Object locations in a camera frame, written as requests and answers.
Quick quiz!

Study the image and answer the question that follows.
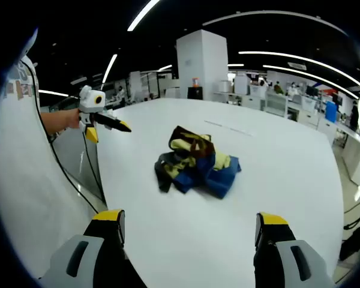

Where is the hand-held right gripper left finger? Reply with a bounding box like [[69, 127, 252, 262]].
[[37, 209, 148, 288]]

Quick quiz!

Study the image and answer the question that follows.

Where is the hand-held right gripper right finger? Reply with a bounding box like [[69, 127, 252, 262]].
[[253, 211, 337, 288]]

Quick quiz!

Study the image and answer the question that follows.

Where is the yellow grey blue garment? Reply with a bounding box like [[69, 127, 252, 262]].
[[154, 125, 242, 199]]

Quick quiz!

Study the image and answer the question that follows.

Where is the person's left hand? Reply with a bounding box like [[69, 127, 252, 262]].
[[64, 108, 81, 130]]

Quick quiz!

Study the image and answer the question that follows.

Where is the person's white printed shirt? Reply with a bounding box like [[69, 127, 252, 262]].
[[0, 28, 107, 281]]

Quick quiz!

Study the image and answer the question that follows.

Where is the black bin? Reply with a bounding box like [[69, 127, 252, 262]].
[[187, 86, 203, 100]]

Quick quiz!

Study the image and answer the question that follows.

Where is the white square pillar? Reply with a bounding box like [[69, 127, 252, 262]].
[[176, 29, 229, 101]]

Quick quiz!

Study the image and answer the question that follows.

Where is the white counter row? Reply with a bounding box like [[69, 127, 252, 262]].
[[316, 116, 360, 187]]

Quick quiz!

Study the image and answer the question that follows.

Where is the blue plastic bin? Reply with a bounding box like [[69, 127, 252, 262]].
[[325, 101, 338, 124]]

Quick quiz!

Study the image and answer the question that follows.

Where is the white shelf cart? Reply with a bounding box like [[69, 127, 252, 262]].
[[265, 89, 289, 118]]

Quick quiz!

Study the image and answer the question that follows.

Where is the curved ceiling light strip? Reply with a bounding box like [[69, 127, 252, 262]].
[[262, 64, 360, 100], [238, 50, 360, 97]]

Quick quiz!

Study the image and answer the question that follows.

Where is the black cable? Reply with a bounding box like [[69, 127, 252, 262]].
[[81, 130, 107, 205], [19, 58, 100, 214]]

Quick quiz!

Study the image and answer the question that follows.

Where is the curved grey ceiling rail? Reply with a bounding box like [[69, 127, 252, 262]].
[[202, 10, 349, 37]]

